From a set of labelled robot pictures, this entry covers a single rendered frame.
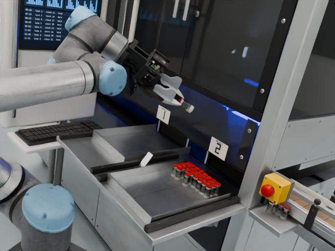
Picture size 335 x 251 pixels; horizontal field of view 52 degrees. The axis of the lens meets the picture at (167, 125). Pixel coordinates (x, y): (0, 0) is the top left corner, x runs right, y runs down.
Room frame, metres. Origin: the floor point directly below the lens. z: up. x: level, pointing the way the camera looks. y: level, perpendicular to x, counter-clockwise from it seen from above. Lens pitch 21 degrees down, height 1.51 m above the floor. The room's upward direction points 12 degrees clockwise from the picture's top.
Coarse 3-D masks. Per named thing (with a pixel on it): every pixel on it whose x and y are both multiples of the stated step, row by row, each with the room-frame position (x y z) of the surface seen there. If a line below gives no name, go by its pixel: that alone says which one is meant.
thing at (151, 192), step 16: (176, 160) 1.22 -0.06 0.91; (112, 176) 1.00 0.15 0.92; (128, 176) 1.07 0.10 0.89; (144, 176) 1.10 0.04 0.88; (160, 176) 1.12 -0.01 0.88; (128, 192) 0.98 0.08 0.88; (144, 192) 1.00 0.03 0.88; (160, 192) 1.02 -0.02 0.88; (176, 192) 1.04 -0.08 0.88; (192, 192) 1.06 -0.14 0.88; (144, 208) 0.91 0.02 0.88; (160, 208) 0.92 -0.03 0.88; (176, 208) 0.94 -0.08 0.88; (192, 208) 0.93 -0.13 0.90
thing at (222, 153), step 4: (212, 140) 1.20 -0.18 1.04; (216, 140) 1.18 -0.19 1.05; (212, 144) 1.19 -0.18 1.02; (216, 144) 1.18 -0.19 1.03; (224, 144) 1.15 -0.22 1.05; (212, 148) 1.19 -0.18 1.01; (220, 148) 1.16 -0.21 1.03; (224, 148) 1.15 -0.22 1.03; (212, 152) 1.19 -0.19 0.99; (220, 152) 1.16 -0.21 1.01; (224, 152) 1.15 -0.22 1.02; (220, 156) 1.16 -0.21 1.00; (224, 156) 1.14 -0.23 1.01
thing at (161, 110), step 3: (159, 105) 1.45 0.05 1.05; (159, 108) 1.45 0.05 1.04; (162, 108) 1.43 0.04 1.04; (159, 111) 1.45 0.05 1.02; (162, 111) 1.43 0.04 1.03; (168, 111) 1.40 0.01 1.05; (159, 114) 1.44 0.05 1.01; (162, 114) 1.43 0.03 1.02; (165, 114) 1.41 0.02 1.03; (168, 114) 1.40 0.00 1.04; (159, 117) 1.44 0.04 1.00; (162, 117) 1.42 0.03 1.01; (165, 117) 1.41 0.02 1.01; (168, 117) 1.39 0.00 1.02; (162, 120) 1.42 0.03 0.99; (165, 120) 1.41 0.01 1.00; (168, 120) 1.39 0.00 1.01
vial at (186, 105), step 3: (180, 102) 0.92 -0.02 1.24; (183, 102) 0.93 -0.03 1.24; (186, 102) 0.93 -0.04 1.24; (180, 105) 0.93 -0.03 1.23; (183, 105) 0.93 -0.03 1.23; (186, 105) 0.93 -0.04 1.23; (189, 105) 0.93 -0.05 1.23; (183, 108) 0.93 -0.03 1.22; (186, 108) 0.93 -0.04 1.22; (189, 108) 0.93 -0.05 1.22; (192, 108) 0.93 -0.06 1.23; (189, 111) 0.93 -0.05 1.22
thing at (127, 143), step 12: (96, 132) 1.32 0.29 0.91; (108, 132) 1.39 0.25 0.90; (120, 132) 1.43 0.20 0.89; (132, 132) 1.48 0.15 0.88; (144, 132) 1.51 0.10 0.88; (156, 132) 1.54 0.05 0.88; (108, 144) 1.24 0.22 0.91; (120, 144) 1.32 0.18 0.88; (132, 144) 1.35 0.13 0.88; (144, 144) 1.37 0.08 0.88; (156, 144) 1.40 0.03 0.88; (168, 144) 1.43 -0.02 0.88; (120, 156) 1.17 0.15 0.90; (132, 156) 1.18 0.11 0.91; (144, 156) 1.21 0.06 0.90
